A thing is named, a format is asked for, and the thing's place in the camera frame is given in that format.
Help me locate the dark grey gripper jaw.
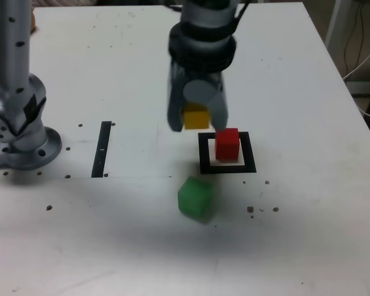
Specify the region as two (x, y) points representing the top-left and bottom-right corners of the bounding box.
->
(167, 60), (186, 133)

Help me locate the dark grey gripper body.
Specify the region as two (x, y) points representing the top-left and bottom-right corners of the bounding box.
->
(171, 65), (226, 91)

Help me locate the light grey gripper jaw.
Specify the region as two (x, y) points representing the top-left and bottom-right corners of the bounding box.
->
(181, 78), (230, 131)

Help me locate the yellow cube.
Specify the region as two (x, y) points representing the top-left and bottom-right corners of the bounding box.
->
(182, 102), (211, 130)

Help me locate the red cube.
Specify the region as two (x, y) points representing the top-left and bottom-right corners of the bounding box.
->
(215, 128), (241, 161)

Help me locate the green cube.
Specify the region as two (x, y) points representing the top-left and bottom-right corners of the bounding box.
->
(177, 176), (214, 224)

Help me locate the black tape square outline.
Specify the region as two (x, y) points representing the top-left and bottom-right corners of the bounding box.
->
(197, 131), (258, 175)

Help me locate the black tape strip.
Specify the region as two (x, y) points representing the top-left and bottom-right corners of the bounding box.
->
(91, 121), (112, 179)

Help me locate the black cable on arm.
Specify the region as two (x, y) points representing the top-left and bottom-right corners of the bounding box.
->
(169, 0), (251, 35)

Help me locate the white metal frame leg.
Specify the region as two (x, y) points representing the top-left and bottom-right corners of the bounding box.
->
(324, 0), (349, 55)

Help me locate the thin black hanging cable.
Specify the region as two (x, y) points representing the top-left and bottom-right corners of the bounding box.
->
(343, 0), (368, 76)

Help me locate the thin white cable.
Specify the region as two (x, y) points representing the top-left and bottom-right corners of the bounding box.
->
(341, 41), (370, 81)

